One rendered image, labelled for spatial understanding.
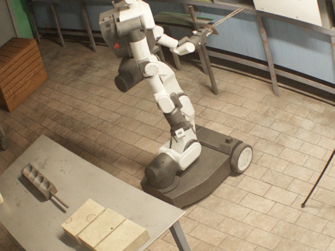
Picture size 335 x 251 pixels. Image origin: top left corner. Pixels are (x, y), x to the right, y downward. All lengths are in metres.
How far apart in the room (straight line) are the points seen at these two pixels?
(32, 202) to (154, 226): 0.75
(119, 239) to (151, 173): 1.22
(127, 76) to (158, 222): 0.98
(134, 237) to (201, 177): 1.35
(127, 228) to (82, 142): 2.28
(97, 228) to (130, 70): 1.05
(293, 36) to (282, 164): 1.00
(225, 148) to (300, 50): 1.01
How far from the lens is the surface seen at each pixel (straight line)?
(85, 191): 2.35
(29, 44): 5.35
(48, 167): 2.63
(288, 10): 3.27
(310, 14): 3.17
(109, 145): 4.03
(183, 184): 3.21
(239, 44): 4.06
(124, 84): 2.74
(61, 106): 4.86
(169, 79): 2.94
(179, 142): 3.22
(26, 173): 2.62
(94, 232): 2.04
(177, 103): 2.75
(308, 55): 3.63
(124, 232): 1.99
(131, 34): 2.49
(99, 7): 5.23
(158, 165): 3.12
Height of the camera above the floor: 2.33
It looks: 37 degrees down
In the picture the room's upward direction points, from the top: 17 degrees counter-clockwise
